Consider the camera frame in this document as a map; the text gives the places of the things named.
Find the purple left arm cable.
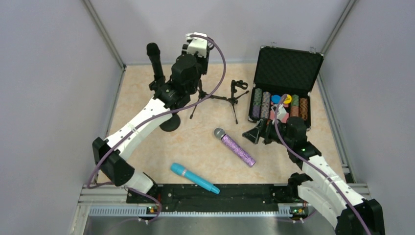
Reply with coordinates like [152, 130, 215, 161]
[86, 34, 227, 224]

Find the black round-base mic stand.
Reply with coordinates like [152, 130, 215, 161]
[149, 75, 181, 132]

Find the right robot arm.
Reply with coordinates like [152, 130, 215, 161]
[242, 117, 386, 235]

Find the blue dealer chip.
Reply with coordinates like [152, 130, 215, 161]
[271, 95, 281, 104]

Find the teal toy microphone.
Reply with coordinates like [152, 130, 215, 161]
[170, 163, 220, 194]

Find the brown poker chip stack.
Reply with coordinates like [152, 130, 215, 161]
[299, 98, 308, 121]

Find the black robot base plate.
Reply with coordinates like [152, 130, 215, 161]
[129, 175, 320, 215]

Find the purple poker chip stack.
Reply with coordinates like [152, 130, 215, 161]
[252, 88, 262, 118]

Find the green poker chip stack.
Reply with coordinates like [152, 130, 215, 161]
[290, 94, 300, 117]

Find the red playing card deck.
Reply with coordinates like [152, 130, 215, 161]
[269, 111, 289, 123]

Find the black tripod shock-mount stand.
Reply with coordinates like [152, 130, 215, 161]
[189, 80, 227, 119]

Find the white cable duct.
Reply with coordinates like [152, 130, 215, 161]
[89, 205, 306, 220]

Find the yellow dealer chip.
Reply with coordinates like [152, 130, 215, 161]
[283, 94, 292, 105]

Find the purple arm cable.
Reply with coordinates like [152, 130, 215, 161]
[86, 34, 227, 224]
[274, 94, 372, 235]

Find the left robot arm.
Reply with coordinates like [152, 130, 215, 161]
[92, 32, 211, 193]

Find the blue orange poker chip stack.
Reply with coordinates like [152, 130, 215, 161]
[260, 92, 271, 118]

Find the black tripod stand with clip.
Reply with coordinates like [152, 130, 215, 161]
[210, 80, 250, 124]

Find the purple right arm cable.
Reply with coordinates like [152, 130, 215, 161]
[274, 94, 372, 235]

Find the black poker chip case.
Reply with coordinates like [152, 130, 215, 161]
[248, 46, 324, 130]

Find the black microphone orange end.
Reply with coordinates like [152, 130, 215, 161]
[146, 43, 165, 80]

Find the purple glitter microphone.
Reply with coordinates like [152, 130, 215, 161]
[213, 128, 256, 167]

